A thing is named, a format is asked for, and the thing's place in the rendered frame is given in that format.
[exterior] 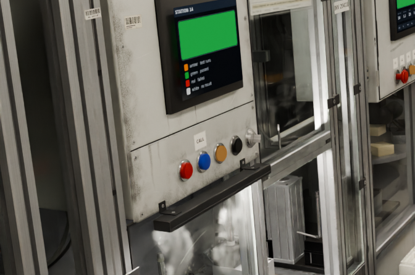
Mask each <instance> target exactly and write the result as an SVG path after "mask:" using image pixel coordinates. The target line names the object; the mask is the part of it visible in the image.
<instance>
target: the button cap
mask: <svg viewBox="0 0 415 275"><path fill-rule="evenodd" d="M210 164H211V158H210V156H209V155H208V154H202V155H201V157H200V160H199V165H200V167H201V169H202V170H207V169H209V166H210Z"/></svg>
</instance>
